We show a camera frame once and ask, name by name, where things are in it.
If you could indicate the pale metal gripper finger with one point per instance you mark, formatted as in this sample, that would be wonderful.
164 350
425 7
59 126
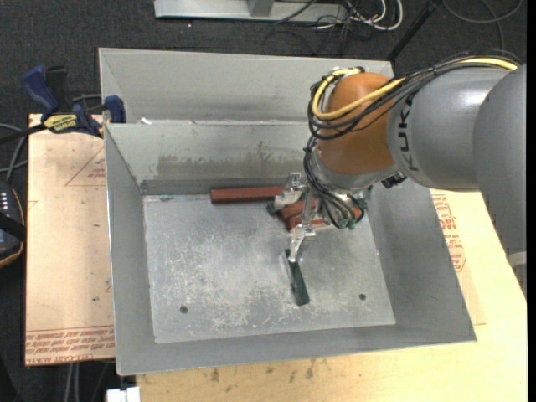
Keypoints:
302 233
294 184

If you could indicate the red-brown flat block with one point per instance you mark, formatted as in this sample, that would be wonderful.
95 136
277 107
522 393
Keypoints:
243 194
292 212

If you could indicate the dark green flat block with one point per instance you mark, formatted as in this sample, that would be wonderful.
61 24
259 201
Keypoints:
300 285

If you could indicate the grey metal bin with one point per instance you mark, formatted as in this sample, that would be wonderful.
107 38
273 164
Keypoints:
218 262

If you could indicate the brown cardboard board red print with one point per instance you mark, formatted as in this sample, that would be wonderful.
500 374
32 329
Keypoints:
67 233

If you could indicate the black cylinder on white bracket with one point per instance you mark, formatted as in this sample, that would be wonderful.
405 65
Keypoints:
393 179

